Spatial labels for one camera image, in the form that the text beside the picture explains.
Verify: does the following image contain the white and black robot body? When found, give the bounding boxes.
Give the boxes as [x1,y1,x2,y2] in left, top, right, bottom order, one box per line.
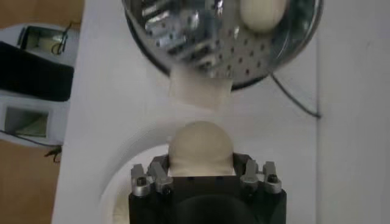
[0,23,80,149]

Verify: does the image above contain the black cooker power cable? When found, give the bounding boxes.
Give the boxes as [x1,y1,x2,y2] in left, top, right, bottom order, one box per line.
[269,72,322,120]

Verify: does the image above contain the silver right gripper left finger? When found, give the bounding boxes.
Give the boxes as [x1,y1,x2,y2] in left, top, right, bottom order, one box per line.
[130,155,175,197]

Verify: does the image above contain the white steamed baozi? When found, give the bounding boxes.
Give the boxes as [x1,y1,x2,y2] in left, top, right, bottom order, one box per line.
[168,120,236,178]
[112,185,132,224]
[239,0,289,33]

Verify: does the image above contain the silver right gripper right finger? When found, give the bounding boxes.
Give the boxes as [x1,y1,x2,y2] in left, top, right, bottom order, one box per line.
[233,153,283,196]

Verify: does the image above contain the white round plate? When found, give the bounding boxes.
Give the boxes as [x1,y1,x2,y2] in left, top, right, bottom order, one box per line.
[99,117,293,224]

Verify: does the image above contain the white electric cooker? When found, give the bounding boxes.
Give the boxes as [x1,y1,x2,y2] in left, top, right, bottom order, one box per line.
[125,15,324,111]

